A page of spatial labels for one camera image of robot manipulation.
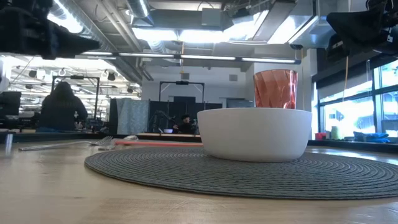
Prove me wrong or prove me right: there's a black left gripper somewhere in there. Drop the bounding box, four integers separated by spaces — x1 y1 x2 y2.
0 0 101 60

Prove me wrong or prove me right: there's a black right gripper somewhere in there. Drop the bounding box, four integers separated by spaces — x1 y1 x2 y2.
326 9 398 60

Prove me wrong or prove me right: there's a pink translucent plastic cup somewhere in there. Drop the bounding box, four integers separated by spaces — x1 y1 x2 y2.
252 68 299 110

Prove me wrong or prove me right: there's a silver fork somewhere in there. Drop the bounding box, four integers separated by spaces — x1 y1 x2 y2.
18 136 113 152

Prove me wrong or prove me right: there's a red straw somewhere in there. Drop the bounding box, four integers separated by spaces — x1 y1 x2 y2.
114 140 203 147

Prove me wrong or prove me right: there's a white bowl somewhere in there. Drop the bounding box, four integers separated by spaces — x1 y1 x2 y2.
197 107 313 163

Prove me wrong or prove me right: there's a dark window blind box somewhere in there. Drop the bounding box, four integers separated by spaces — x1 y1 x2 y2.
312 52 398 91

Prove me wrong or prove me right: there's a standing person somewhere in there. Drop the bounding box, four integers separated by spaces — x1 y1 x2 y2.
38 81 89 133

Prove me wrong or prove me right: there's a black desk monitor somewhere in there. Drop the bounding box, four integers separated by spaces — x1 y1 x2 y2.
0 91 22 116

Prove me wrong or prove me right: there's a grey curtain partition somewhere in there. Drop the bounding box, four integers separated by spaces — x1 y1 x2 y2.
116 98 150 135

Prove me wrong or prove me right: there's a blue cloth bundle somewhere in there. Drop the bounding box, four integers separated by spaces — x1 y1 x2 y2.
353 131 391 144

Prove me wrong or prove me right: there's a long linear ceiling light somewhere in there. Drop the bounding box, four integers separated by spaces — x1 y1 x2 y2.
79 51 302 65

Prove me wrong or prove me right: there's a grey ceiling box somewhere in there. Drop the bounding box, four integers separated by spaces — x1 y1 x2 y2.
201 7 223 27

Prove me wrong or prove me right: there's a grey woven round placemat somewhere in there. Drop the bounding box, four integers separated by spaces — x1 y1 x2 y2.
84 146 398 200

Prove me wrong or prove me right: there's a yellow hanging cable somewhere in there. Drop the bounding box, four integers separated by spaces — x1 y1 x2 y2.
341 55 349 103

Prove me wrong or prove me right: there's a large black gantry frame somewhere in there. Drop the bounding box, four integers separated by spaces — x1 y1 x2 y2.
51 75 101 128

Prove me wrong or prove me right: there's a round silver air duct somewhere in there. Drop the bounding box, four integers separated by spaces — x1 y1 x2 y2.
126 0 150 19

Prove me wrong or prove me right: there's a small black gantry frame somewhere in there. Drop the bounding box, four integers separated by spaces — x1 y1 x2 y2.
159 80 205 103

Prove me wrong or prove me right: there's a black partition wall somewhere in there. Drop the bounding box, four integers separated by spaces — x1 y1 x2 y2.
148 96 223 135

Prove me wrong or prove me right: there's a dark wall monitor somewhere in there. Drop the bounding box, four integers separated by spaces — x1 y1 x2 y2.
226 98 254 109

